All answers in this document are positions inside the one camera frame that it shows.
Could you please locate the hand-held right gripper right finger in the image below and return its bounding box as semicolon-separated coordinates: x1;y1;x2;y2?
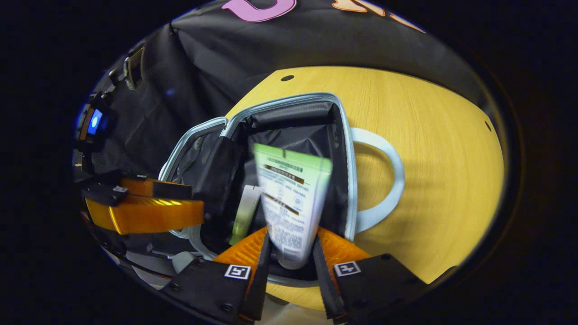
312;226;429;325

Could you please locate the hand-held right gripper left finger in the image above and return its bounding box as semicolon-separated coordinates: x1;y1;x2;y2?
160;226;271;325

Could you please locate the small pale green tube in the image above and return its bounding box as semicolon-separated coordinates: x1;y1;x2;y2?
228;184;262;246

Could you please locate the large white green tube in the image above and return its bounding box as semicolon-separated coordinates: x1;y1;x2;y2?
251;143;334;270

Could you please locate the light blue suitcase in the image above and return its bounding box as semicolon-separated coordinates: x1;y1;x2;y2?
158;93;406;289

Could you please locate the black backdrop cloth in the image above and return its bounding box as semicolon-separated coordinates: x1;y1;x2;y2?
75;0;488;181

